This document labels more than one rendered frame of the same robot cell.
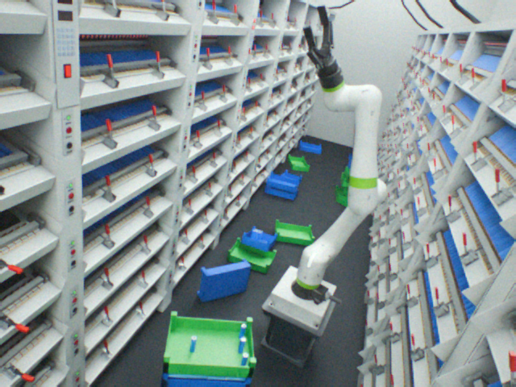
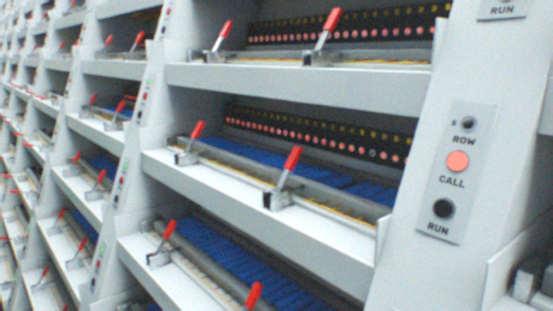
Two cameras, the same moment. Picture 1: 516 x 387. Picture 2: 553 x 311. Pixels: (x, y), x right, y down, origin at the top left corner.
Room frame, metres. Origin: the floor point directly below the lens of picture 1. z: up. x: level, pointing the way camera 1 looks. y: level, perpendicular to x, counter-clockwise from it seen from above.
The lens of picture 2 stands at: (2.34, -0.13, 0.99)
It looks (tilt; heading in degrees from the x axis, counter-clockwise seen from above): 1 degrees down; 124
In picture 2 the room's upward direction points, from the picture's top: 16 degrees clockwise
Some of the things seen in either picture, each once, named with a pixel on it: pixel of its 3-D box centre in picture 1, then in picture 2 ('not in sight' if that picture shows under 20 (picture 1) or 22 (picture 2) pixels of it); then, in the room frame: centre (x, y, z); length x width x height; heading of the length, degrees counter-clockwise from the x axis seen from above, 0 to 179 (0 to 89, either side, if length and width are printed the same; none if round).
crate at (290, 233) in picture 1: (293, 232); not in sight; (2.65, -0.35, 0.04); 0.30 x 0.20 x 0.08; 96
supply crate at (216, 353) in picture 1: (210, 343); not in sight; (0.95, 0.06, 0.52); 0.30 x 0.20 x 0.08; 100
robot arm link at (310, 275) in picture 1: (314, 264); not in sight; (1.55, -0.34, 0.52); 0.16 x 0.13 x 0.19; 152
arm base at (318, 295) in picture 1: (316, 291); not in sight; (1.52, -0.39, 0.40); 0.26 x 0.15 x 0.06; 62
